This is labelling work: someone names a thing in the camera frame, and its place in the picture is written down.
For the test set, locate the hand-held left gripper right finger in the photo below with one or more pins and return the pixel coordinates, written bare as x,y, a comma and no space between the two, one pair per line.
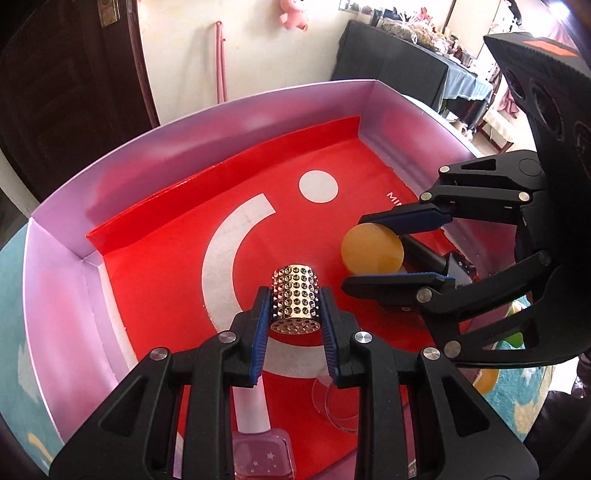
330,337

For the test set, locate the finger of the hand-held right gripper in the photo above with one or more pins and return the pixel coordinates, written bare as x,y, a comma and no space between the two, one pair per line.
415,217
397,279

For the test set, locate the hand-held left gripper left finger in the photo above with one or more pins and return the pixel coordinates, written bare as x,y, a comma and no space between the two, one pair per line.
261,332

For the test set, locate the black nail polish bottle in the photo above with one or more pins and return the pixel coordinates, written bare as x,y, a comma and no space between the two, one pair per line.
427,256

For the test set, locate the gold studded cylinder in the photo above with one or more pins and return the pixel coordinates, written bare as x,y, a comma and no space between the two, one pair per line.
295,295

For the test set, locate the clear glass cup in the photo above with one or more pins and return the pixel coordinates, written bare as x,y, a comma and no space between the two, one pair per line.
337,410

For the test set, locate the pink nail polish bottle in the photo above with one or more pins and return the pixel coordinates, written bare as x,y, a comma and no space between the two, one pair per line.
251,415

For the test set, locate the green and yellow toy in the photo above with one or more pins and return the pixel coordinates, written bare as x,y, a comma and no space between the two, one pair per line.
516,339

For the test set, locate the purple cardboard box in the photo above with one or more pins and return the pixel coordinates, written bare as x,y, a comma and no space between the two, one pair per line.
69,277

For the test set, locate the red paper liner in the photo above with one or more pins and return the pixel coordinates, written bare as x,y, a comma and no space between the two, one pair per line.
175,258

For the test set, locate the black cloth covered table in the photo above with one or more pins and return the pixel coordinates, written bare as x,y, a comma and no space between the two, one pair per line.
392,64

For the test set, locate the bags of dried goods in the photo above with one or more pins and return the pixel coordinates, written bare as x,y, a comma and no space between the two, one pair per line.
411,30

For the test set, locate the pink plush toy with antlers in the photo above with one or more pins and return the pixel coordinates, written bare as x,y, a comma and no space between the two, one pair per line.
293,14

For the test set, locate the pink plastic pole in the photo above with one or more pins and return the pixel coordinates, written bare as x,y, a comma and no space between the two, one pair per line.
221,60

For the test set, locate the dark brown door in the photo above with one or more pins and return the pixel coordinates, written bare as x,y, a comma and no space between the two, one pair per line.
60,92

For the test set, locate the brass door lock plate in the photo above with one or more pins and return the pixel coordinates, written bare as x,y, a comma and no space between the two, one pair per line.
110,11

